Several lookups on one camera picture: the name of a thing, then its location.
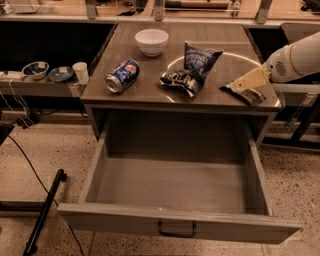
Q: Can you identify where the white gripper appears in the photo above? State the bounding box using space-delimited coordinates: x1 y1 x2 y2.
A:
230 45 295 93

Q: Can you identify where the rxbar chocolate bar wrapper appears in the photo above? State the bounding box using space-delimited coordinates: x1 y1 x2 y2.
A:
220 84 266 107

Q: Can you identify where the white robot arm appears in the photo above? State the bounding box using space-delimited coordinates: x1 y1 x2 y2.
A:
226 32 320 93

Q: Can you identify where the grey wooden counter cabinet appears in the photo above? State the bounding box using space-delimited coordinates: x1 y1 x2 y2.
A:
81 22 282 143

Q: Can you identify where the grey open drawer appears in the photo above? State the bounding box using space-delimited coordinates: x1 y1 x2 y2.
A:
58 112 302 244

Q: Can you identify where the blue chip bag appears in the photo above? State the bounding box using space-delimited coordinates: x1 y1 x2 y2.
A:
160 42 223 97

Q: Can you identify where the white ceramic bowl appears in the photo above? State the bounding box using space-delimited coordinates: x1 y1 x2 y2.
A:
135 29 169 57

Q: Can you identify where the blue pepsi soda can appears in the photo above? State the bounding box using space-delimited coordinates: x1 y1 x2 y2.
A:
105 59 140 94

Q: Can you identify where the white paper cup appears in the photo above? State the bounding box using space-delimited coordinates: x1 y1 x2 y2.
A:
72 62 89 83

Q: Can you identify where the dark blue small plate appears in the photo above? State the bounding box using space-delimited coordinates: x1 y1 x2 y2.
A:
48 66 74 83

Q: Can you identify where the blue white bowl left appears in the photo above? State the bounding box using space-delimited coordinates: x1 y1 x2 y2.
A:
22 61 49 80

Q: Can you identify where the grey side shelf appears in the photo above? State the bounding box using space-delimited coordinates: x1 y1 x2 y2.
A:
0 80 86 98

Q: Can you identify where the white power strip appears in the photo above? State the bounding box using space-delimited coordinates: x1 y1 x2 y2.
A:
0 71 25 81

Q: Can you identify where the black pole on floor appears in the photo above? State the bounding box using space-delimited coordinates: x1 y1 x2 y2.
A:
23 169 67 256

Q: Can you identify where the black drawer handle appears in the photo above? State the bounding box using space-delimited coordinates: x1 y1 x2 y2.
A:
158 221 197 238

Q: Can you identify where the black floor cable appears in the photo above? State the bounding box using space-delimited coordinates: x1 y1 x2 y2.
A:
6 133 86 256

